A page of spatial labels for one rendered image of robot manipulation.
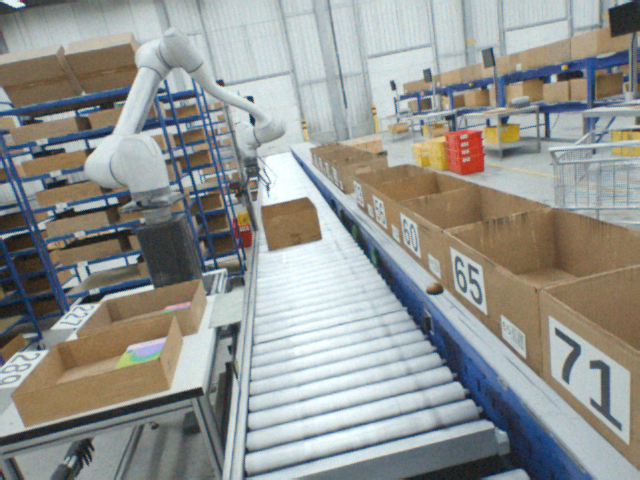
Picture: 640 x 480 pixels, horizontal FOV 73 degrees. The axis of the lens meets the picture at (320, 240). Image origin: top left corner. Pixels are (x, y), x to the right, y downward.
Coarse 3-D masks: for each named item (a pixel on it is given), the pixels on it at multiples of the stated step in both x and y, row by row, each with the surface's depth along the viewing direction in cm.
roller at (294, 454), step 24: (432, 408) 92; (456, 408) 91; (480, 408) 92; (336, 432) 91; (360, 432) 89; (384, 432) 89; (408, 432) 89; (264, 456) 88; (288, 456) 88; (312, 456) 88
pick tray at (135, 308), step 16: (160, 288) 171; (176, 288) 172; (192, 288) 173; (112, 304) 170; (128, 304) 171; (144, 304) 172; (160, 304) 173; (176, 304) 173; (192, 304) 149; (96, 320) 159; (112, 320) 172; (128, 320) 169; (144, 320) 144; (192, 320) 147; (80, 336) 143
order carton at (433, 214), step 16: (448, 192) 146; (464, 192) 147; (480, 192) 147; (496, 192) 136; (400, 208) 142; (416, 208) 146; (432, 208) 147; (448, 208) 147; (464, 208) 148; (480, 208) 149; (496, 208) 138; (512, 208) 129; (528, 208) 120; (400, 224) 146; (432, 224) 114; (448, 224) 149; (464, 224) 150; (432, 240) 116; (416, 256) 135; (432, 256) 119; (432, 272) 123; (448, 288) 112
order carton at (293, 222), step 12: (276, 204) 259; (288, 204) 260; (300, 204) 261; (312, 204) 240; (264, 216) 259; (276, 216) 261; (288, 216) 222; (300, 216) 223; (312, 216) 224; (264, 228) 222; (276, 228) 223; (288, 228) 224; (300, 228) 225; (312, 228) 226; (276, 240) 225; (288, 240) 226; (300, 240) 226; (312, 240) 227
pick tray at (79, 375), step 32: (160, 320) 141; (64, 352) 138; (96, 352) 140; (32, 384) 121; (64, 384) 112; (96, 384) 114; (128, 384) 115; (160, 384) 117; (32, 416) 113; (64, 416) 115
